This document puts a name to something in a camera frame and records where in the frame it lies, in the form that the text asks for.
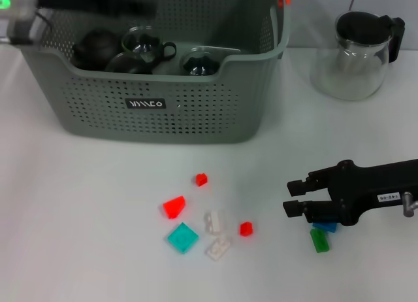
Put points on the blue square brick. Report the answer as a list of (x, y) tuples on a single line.
[(326, 227)]

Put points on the white two-stud brick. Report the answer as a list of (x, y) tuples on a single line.
[(218, 249)]

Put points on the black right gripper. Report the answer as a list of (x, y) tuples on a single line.
[(365, 187)]

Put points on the white tall brick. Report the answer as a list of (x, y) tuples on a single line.
[(214, 222)]

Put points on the glass pitcher with black lid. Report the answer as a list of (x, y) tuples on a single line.
[(362, 27)]

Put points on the black clay teapot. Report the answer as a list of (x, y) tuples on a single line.
[(94, 50)]

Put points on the grey perforated plastic storage bin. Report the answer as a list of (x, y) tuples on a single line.
[(196, 119)]

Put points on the glass teacup with black base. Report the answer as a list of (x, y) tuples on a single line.
[(200, 65), (143, 47), (124, 65)]

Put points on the right wrist metal plug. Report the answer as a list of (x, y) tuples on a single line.
[(408, 205)]

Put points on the green flat brick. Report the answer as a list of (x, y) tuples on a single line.
[(320, 241)]

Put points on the small red brick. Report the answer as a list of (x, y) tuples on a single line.
[(201, 179), (246, 229)]

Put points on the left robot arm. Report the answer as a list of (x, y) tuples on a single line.
[(18, 8)]

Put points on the teal square brick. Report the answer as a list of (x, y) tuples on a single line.
[(183, 238)]

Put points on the red sloped brick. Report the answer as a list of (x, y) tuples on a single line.
[(174, 207)]

